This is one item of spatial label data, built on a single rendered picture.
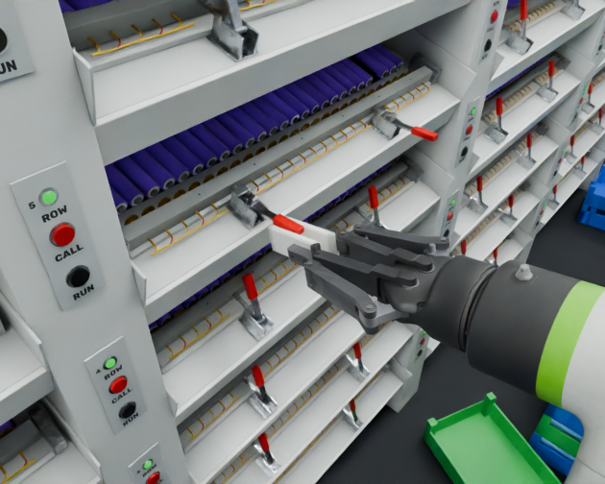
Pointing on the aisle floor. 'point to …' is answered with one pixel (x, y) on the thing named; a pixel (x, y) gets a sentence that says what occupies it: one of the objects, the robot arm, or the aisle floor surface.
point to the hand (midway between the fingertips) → (302, 242)
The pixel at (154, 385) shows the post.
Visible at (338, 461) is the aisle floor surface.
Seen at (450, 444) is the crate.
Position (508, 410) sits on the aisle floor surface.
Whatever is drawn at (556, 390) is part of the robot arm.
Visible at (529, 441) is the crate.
